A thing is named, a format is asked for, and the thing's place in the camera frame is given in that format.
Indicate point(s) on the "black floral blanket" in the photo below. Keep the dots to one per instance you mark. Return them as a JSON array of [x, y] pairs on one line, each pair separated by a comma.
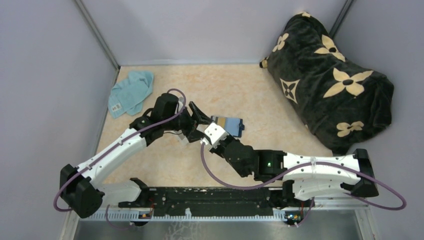
[[339, 102]]

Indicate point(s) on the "white plastic card tray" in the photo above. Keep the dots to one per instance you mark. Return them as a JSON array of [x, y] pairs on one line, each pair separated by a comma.
[[182, 139]]

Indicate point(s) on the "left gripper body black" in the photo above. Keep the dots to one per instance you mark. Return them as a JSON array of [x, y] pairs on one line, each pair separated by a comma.
[[183, 121]]

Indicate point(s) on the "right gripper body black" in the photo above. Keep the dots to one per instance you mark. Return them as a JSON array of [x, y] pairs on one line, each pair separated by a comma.
[[221, 147]]

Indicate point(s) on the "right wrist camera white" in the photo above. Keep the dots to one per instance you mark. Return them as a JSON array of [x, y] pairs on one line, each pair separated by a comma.
[[213, 134]]

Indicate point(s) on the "gold credit card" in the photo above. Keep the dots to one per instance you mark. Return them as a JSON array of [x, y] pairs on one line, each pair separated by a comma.
[[221, 121]]

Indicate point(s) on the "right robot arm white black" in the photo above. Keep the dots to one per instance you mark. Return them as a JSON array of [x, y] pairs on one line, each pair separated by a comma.
[[307, 176]]

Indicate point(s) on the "navy blue card holder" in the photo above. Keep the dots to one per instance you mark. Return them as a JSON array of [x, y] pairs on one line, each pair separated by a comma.
[[234, 126]]

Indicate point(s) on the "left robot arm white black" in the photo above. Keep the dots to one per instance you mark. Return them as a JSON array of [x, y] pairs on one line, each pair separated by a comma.
[[81, 187]]

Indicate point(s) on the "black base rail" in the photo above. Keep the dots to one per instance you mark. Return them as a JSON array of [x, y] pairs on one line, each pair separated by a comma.
[[214, 201]]

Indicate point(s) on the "light blue towel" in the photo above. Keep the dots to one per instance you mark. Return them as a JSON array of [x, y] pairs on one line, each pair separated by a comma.
[[127, 96]]

